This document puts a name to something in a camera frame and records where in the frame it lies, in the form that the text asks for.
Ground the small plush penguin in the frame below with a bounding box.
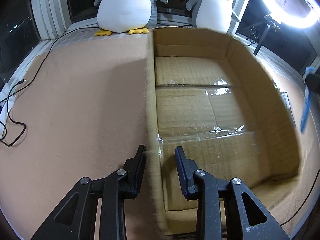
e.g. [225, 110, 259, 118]
[185, 0, 241, 34]

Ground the white window frame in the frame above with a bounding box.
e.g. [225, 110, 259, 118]
[31, 0, 71, 40]

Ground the white ring light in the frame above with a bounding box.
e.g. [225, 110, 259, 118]
[262, 0, 319, 29]

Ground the black cable right side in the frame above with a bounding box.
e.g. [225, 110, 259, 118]
[278, 168, 320, 227]

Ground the black cable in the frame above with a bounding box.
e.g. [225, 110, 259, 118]
[0, 26, 101, 147]
[278, 168, 320, 227]

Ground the large plush penguin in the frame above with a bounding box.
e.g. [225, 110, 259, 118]
[94, 0, 169, 36]

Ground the open cardboard box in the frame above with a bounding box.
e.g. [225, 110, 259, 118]
[146, 27, 300, 237]

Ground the black light stand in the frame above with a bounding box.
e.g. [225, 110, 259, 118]
[246, 14, 280, 56]

